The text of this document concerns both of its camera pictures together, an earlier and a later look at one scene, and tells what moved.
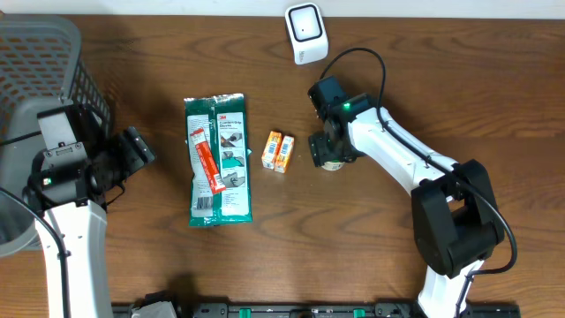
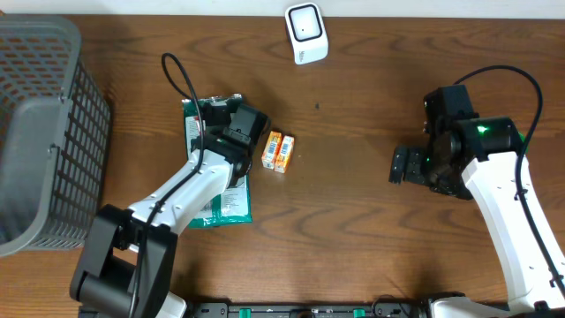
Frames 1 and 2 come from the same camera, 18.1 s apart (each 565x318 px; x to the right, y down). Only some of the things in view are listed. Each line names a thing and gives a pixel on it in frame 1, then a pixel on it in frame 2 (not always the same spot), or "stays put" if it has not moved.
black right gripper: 321,154 to 413,169
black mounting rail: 334,310 stays put
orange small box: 284,154 stays put
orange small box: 271,149 stays put
